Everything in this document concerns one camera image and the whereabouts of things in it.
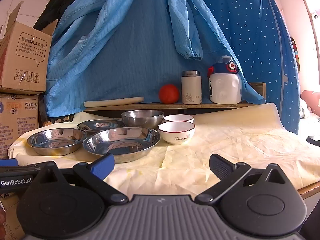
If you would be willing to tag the large steel plate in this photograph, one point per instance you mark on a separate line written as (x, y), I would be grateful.
(121, 142)

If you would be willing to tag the steel bowl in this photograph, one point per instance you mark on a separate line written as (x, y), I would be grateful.
(142, 118)

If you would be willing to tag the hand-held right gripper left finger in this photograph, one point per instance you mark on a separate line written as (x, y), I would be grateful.
(103, 166)

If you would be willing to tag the light blue coat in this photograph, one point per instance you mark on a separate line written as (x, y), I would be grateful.
(130, 55)

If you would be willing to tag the black garment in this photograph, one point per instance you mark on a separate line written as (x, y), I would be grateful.
(57, 2)

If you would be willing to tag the black object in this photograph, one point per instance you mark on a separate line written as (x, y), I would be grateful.
(313, 140)

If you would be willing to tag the plain cardboard box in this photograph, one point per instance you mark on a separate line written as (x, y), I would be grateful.
(13, 226)

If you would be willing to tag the small steel plate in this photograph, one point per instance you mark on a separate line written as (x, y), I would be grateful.
(56, 141)
(100, 125)

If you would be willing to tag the white rolling pin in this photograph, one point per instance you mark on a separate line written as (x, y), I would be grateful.
(112, 102)

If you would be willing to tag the white bottle with blue lid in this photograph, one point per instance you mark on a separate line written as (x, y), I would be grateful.
(225, 87)

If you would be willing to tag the printed cardboard box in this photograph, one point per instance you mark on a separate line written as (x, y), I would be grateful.
(17, 125)

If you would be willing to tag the wooden shelf board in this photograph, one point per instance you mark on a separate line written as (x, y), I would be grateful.
(200, 105)

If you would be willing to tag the blue polka dot cover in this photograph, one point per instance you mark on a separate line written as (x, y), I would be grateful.
(262, 42)

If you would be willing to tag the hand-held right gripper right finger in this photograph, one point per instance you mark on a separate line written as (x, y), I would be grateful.
(220, 166)

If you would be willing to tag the colourful wall hanging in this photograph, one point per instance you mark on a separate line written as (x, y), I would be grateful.
(295, 55)

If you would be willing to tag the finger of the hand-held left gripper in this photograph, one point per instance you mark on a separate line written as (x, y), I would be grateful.
(8, 162)

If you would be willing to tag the open brown cardboard box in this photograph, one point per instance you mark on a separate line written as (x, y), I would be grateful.
(22, 55)

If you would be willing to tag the small brown round object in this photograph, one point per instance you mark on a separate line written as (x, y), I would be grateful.
(47, 124)

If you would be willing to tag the white bowl with red rim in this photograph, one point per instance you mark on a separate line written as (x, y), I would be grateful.
(176, 133)
(178, 118)

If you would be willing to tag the black plastic crate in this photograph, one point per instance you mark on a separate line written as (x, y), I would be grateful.
(60, 119)

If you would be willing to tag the white thermos cup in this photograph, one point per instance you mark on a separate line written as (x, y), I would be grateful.
(191, 90)

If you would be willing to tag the red tomato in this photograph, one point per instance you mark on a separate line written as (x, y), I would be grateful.
(169, 94)

